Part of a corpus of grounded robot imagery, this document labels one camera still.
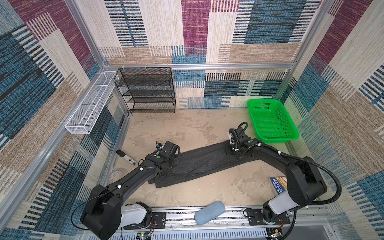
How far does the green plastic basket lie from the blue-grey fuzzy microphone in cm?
48

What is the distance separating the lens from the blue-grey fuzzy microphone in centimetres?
73

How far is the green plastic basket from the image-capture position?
998 mm
